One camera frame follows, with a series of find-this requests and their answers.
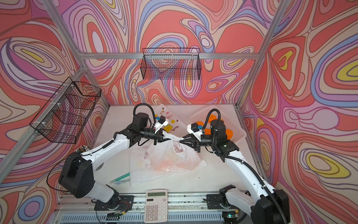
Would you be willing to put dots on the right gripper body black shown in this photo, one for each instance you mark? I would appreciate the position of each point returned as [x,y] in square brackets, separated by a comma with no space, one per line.
[207,140]

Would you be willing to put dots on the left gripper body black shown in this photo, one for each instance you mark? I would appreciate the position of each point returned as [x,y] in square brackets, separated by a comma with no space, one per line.
[148,134]

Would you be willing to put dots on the printed white plastic bag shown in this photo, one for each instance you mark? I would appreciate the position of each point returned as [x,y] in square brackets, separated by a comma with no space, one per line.
[184,156]

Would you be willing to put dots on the white plastic fruit basket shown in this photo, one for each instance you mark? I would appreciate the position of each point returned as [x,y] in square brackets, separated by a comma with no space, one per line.
[228,116]

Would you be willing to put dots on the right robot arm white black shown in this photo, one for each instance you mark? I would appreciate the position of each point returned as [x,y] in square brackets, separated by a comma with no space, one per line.
[263,203]

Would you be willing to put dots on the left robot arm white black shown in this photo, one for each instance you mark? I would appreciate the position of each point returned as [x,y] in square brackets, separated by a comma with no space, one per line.
[77,175]

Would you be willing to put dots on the clear plastic bag bottom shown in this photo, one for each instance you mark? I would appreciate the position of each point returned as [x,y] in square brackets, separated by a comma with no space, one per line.
[140,169]

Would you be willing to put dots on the green pen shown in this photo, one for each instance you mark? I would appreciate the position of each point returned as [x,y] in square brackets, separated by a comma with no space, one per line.
[122,179]

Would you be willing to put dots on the cup of pens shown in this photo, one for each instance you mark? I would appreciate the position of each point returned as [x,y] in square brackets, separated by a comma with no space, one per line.
[82,149]

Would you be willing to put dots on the white desk calculator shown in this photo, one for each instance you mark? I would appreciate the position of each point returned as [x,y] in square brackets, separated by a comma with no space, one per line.
[156,206]

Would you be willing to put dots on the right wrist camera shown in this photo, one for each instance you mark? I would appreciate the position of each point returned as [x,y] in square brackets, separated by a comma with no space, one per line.
[196,130]

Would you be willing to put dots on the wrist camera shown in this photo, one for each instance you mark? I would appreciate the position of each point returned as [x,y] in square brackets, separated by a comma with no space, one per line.
[161,122]
[196,130]

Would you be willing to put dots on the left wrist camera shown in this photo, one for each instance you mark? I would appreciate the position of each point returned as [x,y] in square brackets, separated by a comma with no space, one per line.
[161,122]

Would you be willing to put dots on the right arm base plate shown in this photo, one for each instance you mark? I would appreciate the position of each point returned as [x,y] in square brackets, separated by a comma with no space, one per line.
[218,201]

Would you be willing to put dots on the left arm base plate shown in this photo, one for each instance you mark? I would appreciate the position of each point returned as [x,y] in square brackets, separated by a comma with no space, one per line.
[117,203]

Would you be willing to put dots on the black wire basket back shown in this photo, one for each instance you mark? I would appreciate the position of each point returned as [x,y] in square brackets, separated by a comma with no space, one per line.
[171,64]

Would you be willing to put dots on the black wire basket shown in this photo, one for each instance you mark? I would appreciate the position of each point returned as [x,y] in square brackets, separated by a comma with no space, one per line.
[68,113]
[171,64]

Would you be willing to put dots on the black wire basket left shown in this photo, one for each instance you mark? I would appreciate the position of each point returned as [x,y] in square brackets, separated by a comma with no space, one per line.
[68,113]

